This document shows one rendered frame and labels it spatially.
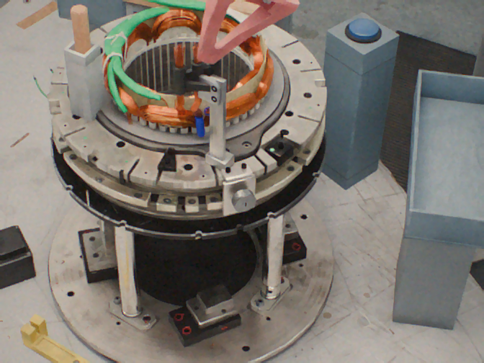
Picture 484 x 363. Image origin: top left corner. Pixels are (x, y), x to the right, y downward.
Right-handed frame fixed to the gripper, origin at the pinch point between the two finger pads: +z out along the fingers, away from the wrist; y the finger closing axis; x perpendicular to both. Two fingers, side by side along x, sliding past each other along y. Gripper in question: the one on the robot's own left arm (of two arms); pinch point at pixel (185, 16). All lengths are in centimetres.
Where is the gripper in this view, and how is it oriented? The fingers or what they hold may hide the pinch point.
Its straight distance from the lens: 75.8
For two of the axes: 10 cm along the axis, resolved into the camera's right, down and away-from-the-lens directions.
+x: 7.8, 1.2, 6.2
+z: -4.7, 7.6, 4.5
